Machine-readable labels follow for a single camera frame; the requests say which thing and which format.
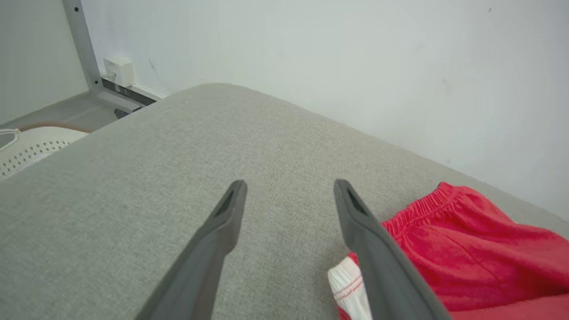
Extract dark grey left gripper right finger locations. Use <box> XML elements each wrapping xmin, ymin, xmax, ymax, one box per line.
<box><xmin>333</xmin><ymin>179</ymin><xmax>452</xmax><ymax>320</ymax></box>

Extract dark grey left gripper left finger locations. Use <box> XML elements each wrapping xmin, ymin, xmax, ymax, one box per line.
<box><xmin>136</xmin><ymin>180</ymin><xmax>248</xmax><ymax>320</ymax></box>

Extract red polo shirt white collar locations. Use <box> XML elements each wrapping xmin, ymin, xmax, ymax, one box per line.
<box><xmin>328</xmin><ymin>251</ymin><xmax>569</xmax><ymax>320</ymax></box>

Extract red shorts with white trim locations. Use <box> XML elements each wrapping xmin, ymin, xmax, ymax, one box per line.
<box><xmin>380</xmin><ymin>181</ymin><xmax>569</xmax><ymax>312</ymax></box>

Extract white perforated laundry basket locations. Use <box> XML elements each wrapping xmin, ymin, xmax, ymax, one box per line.
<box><xmin>0</xmin><ymin>122</ymin><xmax>94</xmax><ymax>179</ymax></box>

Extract white wall baseboard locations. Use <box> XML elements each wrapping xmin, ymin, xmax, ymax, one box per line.
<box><xmin>100</xmin><ymin>76</ymin><xmax>173</xmax><ymax>107</ymax></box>

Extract white wall power adapter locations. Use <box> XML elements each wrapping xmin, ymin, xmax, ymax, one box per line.
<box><xmin>103</xmin><ymin>56</ymin><xmax>135</xmax><ymax>88</ymax></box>

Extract grey metal frame post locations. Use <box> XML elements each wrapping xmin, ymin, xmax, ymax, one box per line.
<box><xmin>62</xmin><ymin>0</ymin><xmax>157</xmax><ymax>112</ymax></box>

